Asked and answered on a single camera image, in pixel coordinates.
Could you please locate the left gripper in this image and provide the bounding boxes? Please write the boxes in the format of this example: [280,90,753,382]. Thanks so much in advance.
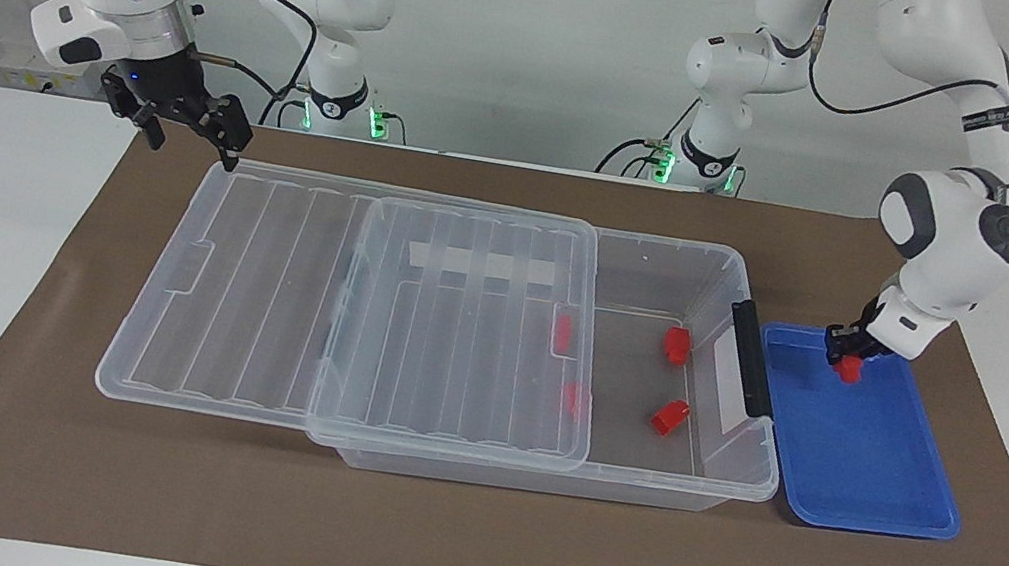
[820,286,904,376]

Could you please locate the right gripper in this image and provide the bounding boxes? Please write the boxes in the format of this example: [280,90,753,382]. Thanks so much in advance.
[88,35,265,176]

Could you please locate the clear plastic box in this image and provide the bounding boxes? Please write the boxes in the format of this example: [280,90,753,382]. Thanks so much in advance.
[299,185,816,537]

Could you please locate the blue plastic tray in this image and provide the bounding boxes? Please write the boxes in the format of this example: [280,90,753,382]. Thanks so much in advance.
[731,317,990,551]

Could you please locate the clear plastic lid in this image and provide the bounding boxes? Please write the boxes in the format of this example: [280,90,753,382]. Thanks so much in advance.
[89,141,629,480]

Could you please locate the black box handle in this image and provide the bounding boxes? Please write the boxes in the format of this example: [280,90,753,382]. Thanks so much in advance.
[714,297,792,424]

